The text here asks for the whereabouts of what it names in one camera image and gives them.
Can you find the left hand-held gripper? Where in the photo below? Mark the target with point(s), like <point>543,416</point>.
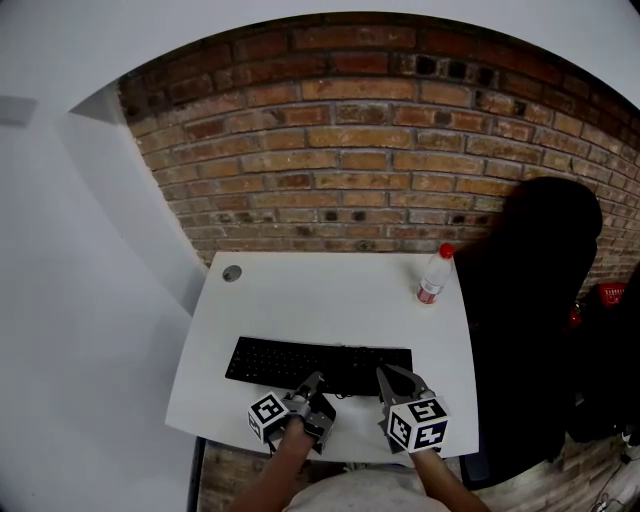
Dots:
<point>265,417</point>

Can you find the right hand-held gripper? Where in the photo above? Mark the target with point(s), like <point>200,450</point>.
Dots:
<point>417,425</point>

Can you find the black computer keyboard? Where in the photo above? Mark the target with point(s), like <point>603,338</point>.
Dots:
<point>300,362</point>

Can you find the person's left forearm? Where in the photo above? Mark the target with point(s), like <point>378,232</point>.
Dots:
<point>280,470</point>

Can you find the person's right forearm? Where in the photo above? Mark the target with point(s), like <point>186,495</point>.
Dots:
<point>445,485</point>

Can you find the white table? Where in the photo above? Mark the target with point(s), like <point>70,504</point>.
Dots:
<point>325,300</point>

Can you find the clear red-capped plastic bottle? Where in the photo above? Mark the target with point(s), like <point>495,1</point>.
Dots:
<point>434,280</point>

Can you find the person's grey shirt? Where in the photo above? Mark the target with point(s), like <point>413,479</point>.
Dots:
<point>355,492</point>

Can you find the black office chair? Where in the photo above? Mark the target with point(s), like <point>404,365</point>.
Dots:
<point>525,325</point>

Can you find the black baseboard strip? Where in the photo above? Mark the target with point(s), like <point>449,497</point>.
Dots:
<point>196,475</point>

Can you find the red round object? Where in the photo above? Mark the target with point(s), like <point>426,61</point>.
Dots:
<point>575,316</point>

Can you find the red plastic basket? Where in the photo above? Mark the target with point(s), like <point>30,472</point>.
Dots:
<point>612,294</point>

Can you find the black and white shoe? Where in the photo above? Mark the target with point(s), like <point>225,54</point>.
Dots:
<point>631,439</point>

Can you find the grey wall panel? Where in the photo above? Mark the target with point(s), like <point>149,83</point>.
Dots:
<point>15,110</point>

